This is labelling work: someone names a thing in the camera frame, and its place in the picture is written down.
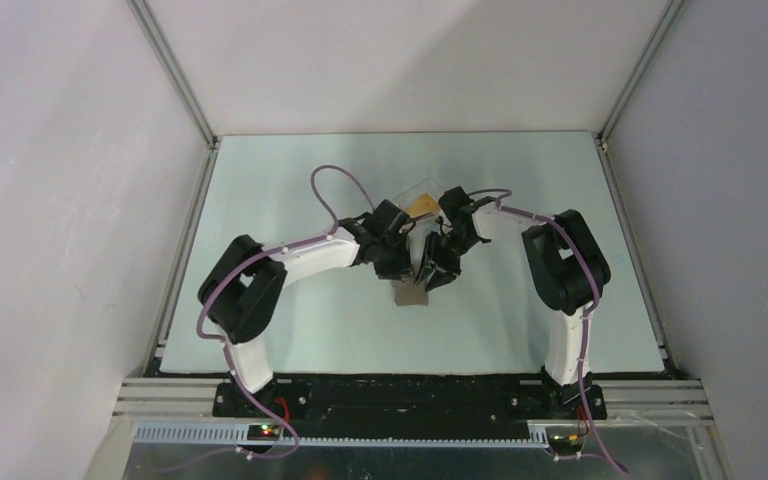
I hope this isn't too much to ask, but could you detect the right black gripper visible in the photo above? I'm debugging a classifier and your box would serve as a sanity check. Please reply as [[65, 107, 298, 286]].
[[413, 229, 478, 292]]

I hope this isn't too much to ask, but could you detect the grey card holder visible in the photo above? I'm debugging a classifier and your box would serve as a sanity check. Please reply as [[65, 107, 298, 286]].
[[391, 278, 429, 307]]

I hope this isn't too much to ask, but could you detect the clear plastic card box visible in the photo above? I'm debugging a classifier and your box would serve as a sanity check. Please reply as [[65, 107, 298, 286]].
[[390, 177, 444, 226]]

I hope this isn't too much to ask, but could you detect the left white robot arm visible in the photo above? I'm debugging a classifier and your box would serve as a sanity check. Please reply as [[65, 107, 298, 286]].
[[196, 200, 417, 417]]

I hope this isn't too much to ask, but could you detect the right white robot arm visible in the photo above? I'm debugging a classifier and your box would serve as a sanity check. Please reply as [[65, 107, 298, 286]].
[[415, 187, 611, 418]]

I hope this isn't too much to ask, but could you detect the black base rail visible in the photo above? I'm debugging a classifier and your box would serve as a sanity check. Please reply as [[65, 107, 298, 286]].
[[212, 372, 607, 441]]

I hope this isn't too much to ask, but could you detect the grey cable duct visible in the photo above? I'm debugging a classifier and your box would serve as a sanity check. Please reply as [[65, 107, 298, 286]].
[[133, 423, 551, 449]]

